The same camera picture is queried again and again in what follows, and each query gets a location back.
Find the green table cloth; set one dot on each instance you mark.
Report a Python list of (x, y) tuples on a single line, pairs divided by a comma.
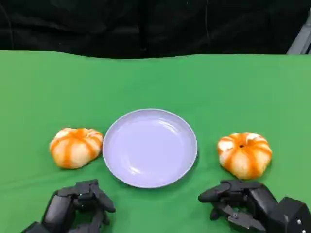
[(155, 82)]

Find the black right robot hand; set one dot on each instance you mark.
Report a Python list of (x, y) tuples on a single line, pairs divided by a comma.
[(257, 204)]

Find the lilac plate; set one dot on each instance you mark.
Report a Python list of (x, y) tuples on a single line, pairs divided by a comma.
[(149, 148)]

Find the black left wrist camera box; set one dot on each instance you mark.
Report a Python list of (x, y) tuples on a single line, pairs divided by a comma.
[(31, 228)]

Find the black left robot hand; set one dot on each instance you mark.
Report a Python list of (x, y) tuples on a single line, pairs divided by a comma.
[(60, 206)]

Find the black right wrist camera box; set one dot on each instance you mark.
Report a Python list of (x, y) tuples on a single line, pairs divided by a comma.
[(294, 216)]

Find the black backdrop curtain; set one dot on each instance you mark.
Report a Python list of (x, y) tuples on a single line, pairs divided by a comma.
[(121, 24)]

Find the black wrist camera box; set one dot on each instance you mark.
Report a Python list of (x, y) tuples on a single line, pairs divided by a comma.
[(31, 228), (294, 216)]

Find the grey metal frame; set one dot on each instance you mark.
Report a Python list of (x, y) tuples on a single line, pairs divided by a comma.
[(301, 38)]

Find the orange white toy bread roll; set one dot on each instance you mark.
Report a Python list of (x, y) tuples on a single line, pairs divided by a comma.
[(75, 148), (244, 155)]

